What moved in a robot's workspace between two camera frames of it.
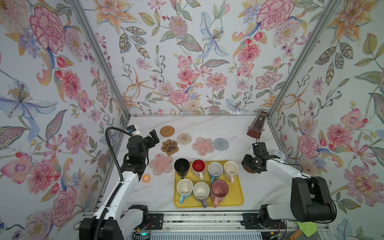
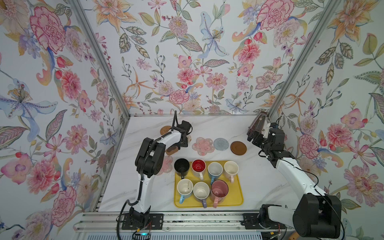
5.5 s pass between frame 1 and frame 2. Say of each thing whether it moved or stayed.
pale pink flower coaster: stayed
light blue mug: stayed
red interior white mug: stayed
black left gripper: moved
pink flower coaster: stayed
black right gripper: moved
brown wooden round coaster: moved
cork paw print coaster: stayed
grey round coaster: stayed
